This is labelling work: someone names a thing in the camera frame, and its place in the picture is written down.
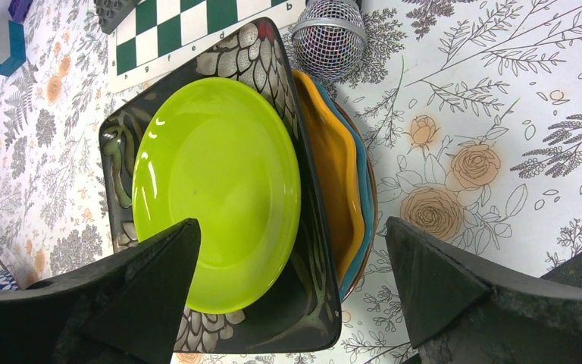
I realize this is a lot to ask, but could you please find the floral table mat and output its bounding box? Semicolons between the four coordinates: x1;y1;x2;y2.
0;0;582;364

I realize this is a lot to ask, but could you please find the green white checkerboard mat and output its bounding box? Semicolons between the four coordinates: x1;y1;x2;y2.
107;0;306;93

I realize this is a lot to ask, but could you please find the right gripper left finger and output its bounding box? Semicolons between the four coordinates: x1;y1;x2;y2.
0;218;201;363

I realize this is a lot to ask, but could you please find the green utensil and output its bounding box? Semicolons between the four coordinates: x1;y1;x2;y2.
132;77;302;314

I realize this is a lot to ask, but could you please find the yellow dotted plate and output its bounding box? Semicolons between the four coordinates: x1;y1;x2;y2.
293;70;365;284

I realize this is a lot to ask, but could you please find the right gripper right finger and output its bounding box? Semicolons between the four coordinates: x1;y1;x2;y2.
386;217;582;363

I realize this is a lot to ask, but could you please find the black square plate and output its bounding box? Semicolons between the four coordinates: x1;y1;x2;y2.
99;17;341;354

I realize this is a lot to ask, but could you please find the blue grey lego brick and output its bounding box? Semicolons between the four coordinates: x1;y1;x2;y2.
0;17;27;77

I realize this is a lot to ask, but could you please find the purple lego brick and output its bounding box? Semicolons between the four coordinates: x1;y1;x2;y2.
8;0;32;24

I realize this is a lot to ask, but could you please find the blue dotted plate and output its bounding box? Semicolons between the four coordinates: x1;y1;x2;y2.
314;82;377;302

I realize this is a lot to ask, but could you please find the grey lego baseplate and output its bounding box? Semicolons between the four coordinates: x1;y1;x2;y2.
93;0;139;35

